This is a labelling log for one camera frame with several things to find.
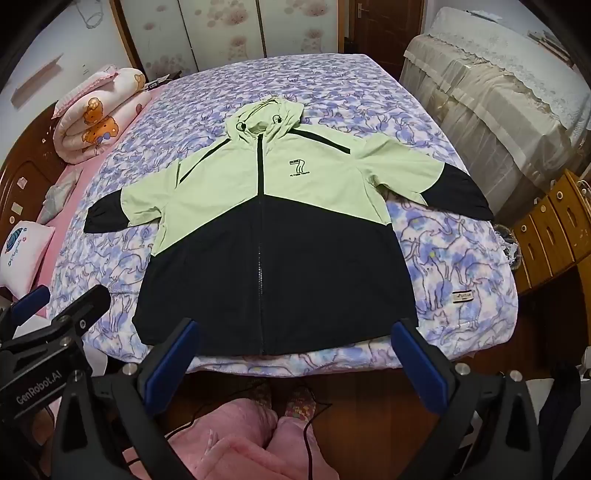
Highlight green and black hooded jacket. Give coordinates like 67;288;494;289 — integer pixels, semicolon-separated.
84;95;495;357

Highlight wooden headboard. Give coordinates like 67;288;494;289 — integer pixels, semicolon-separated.
0;102;63;241

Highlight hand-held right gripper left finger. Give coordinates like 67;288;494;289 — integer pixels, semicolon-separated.
51;318;200;480

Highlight beige lace-covered furniture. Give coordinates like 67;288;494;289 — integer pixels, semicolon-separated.
399;6;591;227

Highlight person's knitted slipper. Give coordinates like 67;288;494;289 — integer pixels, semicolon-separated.
283;385;320;419
250;381;274;410

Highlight pink bed sheet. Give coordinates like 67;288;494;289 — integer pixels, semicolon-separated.
44;85;167;287

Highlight rolled pink bear-print quilt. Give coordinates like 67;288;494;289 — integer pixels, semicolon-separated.
52;67;153;165

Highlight white printed pillow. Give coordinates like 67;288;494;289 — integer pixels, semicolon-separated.
0;218;57;297

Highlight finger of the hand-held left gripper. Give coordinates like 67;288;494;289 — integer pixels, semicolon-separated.
41;284;113;343
0;284;51;343

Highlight grey cloth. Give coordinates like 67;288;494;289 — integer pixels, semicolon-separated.
37;178;79;225

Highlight brown wooden door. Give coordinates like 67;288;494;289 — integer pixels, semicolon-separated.
339;0;426;80

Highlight blue floral fleece blanket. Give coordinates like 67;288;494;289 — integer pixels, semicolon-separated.
48;54;517;376

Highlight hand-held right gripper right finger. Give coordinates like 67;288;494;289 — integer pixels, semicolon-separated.
390;318;543;480

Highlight wooden drawer cabinet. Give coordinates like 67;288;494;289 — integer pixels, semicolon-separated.
510;168;591;296

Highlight dark patterned cloth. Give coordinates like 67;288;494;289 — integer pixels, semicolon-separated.
496;224;523;271

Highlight person's pink fleece pants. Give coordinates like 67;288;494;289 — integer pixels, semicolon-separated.
164;397;324;480

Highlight floral-door wardrobe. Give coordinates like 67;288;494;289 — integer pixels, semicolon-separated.
108;0;343;86

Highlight pink trousers and slippers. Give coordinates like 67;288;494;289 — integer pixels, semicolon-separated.
127;376;333;480

